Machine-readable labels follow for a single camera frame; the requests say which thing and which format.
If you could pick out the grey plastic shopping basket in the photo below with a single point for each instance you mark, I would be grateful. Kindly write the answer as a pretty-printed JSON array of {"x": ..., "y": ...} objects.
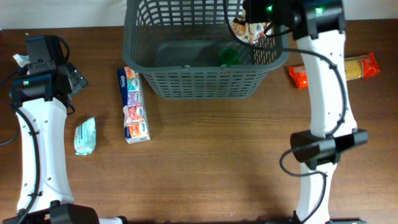
[{"x": 176, "y": 45}]

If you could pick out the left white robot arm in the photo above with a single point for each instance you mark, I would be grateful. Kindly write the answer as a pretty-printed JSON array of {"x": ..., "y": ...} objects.
[{"x": 40, "y": 100}]

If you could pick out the green lid jar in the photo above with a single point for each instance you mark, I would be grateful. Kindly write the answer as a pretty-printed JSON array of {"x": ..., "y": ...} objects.
[{"x": 228, "y": 56}]

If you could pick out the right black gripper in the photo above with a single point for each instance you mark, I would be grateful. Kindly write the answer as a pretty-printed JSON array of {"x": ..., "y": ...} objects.
[{"x": 253, "y": 8}]

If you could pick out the light green wet wipes pack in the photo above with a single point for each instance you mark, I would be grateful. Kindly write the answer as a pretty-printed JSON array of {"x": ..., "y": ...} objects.
[{"x": 85, "y": 137}]

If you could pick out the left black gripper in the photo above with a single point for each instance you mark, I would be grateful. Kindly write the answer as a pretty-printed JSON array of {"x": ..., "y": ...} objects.
[{"x": 79, "y": 79}]

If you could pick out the red spaghetti package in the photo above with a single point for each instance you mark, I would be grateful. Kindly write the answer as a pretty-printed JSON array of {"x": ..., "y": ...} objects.
[{"x": 362, "y": 66}]

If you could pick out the Kleenex tissue multipack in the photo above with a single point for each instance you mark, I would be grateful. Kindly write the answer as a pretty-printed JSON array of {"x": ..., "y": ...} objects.
[{"x": 135, "y": 123}]

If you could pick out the beige snack bag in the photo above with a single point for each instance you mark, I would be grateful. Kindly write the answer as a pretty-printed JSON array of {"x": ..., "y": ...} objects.
[{"x": 249, "y": 33}]

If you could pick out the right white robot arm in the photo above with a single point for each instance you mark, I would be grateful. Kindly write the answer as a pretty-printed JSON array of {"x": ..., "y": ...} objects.
[{"x": 318, "y": 27}]

